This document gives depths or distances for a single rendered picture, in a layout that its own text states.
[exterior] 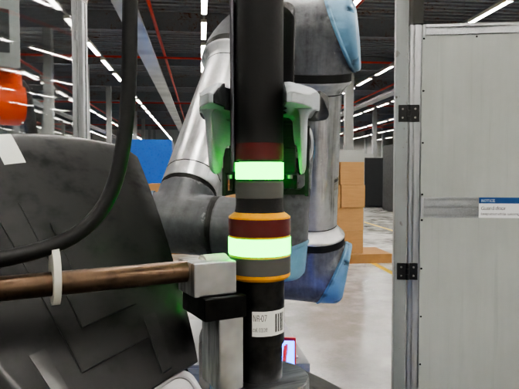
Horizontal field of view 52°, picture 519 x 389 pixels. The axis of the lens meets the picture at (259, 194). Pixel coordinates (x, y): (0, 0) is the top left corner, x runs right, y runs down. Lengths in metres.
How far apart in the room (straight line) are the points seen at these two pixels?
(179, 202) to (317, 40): 0.36
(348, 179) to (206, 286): 8.15
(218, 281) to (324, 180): 0.59
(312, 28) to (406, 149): 1.37
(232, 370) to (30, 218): 0.17
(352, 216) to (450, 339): 6.35
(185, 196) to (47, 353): 0.34
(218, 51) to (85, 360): 0.59
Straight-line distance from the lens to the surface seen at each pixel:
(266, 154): 0.35
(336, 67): 0.87
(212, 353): 0.37
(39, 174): 0.43
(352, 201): 8.51
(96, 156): 0.47
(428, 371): 2.34
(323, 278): 0.96
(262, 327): 0.37
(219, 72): 0.81
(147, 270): 0.34
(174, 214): 0.64
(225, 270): 0.35
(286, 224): 0.36
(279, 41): 0.37
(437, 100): 2.23
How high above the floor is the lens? 1.42
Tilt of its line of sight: 2 degrees down
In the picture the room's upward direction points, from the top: straight up
